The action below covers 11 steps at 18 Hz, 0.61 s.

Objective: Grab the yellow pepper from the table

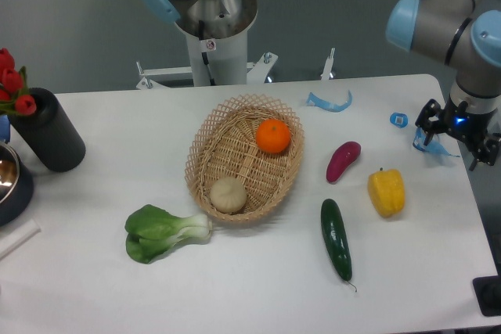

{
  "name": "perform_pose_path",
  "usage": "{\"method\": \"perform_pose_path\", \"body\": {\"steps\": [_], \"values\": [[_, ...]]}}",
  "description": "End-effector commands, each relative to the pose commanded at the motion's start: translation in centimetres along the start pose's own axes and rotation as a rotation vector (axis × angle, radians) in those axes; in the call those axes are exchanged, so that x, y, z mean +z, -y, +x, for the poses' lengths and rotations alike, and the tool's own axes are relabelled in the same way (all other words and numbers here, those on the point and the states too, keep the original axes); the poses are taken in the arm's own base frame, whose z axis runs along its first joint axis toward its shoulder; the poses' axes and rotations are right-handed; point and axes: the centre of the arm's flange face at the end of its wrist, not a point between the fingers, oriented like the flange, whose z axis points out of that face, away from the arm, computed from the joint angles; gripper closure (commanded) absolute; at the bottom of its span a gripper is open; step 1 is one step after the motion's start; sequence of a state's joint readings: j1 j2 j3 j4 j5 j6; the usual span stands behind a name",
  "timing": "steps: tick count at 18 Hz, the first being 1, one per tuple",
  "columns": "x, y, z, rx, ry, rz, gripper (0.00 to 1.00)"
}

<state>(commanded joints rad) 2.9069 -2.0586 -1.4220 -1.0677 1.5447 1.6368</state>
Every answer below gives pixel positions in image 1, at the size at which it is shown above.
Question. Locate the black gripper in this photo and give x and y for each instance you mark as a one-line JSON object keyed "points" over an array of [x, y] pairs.
{"points": [[460, 123]]}

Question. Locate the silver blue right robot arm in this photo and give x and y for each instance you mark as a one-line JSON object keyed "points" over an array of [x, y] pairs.
{"points": [[449, 32]]}

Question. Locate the yellow bell pepper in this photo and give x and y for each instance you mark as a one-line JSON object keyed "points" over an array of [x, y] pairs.
{"points": [[387, 192]]}

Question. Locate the small blue tag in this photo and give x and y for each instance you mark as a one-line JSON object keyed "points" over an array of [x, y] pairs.
{"points": [[399, 120]]}

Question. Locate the purple sweet potato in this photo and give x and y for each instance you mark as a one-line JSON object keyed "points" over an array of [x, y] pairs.
{"points": [[343, 157]]}

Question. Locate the black device at table edge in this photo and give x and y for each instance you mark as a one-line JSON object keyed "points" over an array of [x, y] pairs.
{"points": [[487, 291]]}

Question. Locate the dark green cucumber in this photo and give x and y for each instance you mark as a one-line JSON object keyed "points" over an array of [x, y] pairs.
{"points": [[336, 240]]}

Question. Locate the orange fruit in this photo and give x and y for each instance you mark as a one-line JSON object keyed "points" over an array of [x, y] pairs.
{"points": [[272, 136]]}

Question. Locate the woven wicker basket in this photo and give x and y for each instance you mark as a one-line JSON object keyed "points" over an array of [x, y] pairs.
{"points": [[225, 146]]}

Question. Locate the white steamed bun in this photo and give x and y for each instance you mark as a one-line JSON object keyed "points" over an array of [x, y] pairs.
{"points": [[228, 195]]}

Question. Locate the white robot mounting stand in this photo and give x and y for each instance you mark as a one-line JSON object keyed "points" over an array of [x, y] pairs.
{"points": [[247, 58]]}

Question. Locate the green bok choy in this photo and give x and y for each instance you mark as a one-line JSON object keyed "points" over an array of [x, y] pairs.
{"points": [[152, 232]]}

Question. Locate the black cylindrical vase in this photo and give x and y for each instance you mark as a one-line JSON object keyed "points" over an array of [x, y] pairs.
{"points": [[50, 133]]}

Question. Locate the white plastic tube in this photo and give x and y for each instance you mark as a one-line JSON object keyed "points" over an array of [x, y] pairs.
{"points": [[18, 237]]}

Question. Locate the dark metal bowl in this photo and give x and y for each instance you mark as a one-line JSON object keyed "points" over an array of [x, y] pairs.
{"points": [[17, 185]]}

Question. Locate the red artificial tulips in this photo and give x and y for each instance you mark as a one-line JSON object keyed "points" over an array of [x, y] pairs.
{"points": [[16, 99]]}

